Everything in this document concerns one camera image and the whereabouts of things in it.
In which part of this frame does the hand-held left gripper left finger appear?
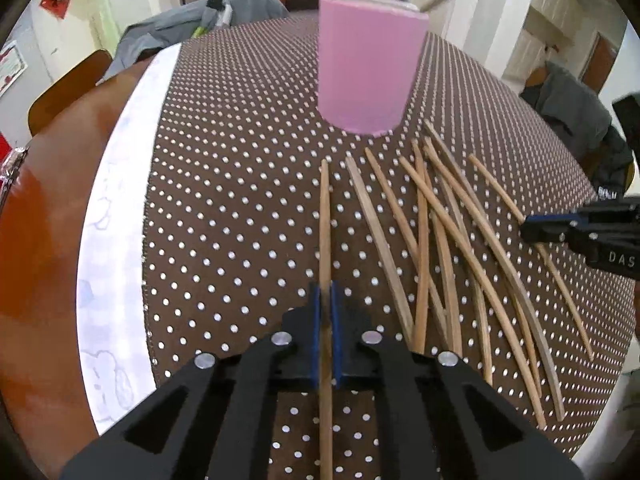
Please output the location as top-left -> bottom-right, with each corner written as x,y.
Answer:
60,282 -> 323,480

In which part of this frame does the brown door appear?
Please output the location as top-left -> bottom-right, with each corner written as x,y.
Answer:
582,32 -> 622,93

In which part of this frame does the light green curtain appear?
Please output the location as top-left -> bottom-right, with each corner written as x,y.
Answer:
65,0 -> 151,56

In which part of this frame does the wooden chair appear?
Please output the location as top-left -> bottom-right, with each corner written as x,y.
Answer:
27,49 -> 113,136

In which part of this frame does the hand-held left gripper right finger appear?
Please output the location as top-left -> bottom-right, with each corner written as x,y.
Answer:
330,280 -> 586,480

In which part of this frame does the white wall cabinet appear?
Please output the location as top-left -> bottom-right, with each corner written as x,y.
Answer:
500,0 -> 578,91

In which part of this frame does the brown dotted table mat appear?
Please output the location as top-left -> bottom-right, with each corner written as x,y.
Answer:
142,10 -> 626,480

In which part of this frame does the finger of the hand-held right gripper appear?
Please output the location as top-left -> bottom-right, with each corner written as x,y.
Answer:
520,212 -> 591,247

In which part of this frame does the white printed table cloth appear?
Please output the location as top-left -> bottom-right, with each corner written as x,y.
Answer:
75,42 -> 183,436

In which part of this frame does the bunch of wooden chopsticks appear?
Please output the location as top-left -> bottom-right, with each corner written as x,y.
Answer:
345,120 -> 596,431

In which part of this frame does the dark grey jacket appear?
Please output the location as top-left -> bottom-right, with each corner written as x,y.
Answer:
520,60 -> 633,196

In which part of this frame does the pink cup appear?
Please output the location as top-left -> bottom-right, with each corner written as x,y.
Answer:
317,0 -> 431,136

